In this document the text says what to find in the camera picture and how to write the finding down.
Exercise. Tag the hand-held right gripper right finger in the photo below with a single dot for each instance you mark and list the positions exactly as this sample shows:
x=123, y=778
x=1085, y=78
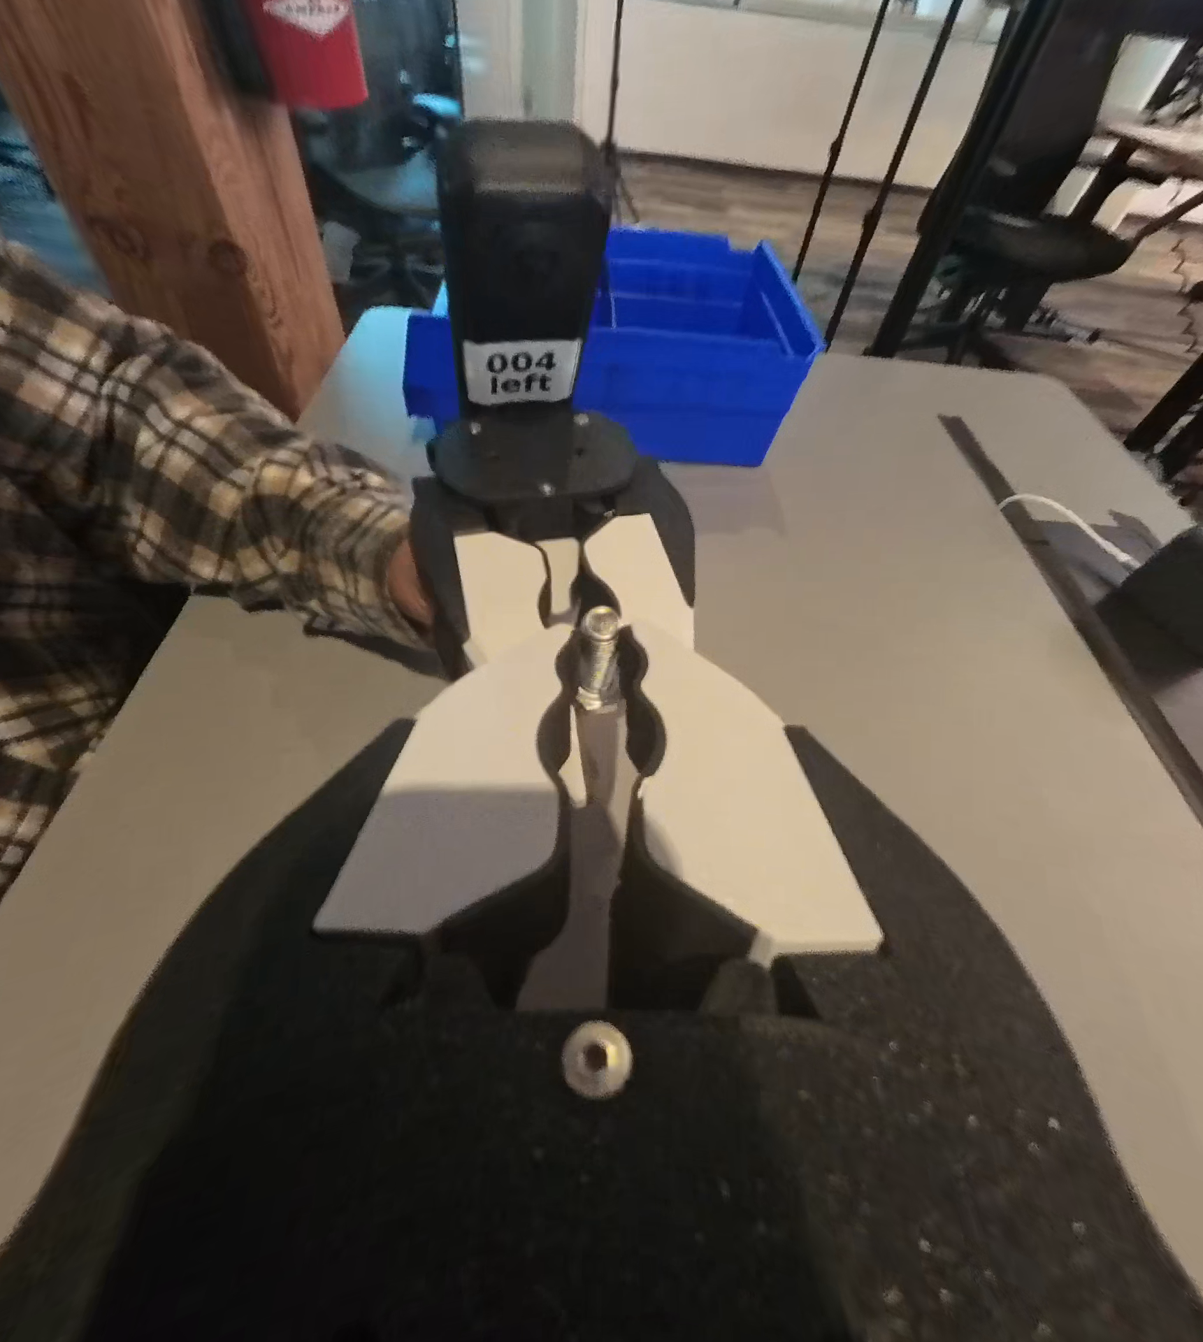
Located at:
x=748, y=828

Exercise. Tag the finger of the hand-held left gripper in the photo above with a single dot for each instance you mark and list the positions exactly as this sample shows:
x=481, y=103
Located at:
x=500, y=598
x=632, y=573

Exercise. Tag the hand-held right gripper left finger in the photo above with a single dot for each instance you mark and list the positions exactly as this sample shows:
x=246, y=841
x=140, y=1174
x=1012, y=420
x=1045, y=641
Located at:
x=433, y=819

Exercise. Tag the silver hex bolt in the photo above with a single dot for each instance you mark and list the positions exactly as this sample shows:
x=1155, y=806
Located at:
x=597, y=661

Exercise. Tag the large blue plastic bin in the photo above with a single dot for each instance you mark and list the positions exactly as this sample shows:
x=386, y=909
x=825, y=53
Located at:
x=706, y=399

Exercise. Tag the person's left forearm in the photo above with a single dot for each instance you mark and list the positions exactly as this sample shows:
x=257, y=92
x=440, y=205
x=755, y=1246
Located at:
x=328, y=525

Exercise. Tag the black office chair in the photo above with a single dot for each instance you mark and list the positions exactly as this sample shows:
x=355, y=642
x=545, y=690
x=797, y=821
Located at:
x=380, y=190
x=1031, y=241

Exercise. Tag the black studio light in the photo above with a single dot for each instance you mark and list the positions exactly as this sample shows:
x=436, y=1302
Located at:
x=614, y=85

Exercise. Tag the red fire extinguisher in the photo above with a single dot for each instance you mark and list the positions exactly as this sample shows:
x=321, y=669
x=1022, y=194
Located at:
x=313, y=53

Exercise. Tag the black music stand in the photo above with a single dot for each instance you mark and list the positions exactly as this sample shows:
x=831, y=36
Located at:
x=840, y=136
x=898, y=157

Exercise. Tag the black metal pole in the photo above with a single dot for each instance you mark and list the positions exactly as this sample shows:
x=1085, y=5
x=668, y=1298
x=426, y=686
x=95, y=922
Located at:
x=961, y=178

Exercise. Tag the person's plaid shirt torso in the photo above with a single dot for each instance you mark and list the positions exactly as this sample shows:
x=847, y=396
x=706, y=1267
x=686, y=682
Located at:
x=35, y=472

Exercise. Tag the black charger cube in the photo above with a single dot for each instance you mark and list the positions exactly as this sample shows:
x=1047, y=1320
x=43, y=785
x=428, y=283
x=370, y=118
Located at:
x=1187, y=598

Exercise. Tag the wooden desk with black legs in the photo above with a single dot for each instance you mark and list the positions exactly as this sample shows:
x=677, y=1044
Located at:
x=1187, y=157

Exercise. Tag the wooden post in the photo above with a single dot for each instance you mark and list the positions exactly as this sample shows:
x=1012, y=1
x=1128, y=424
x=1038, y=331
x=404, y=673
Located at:
x=170, y=190

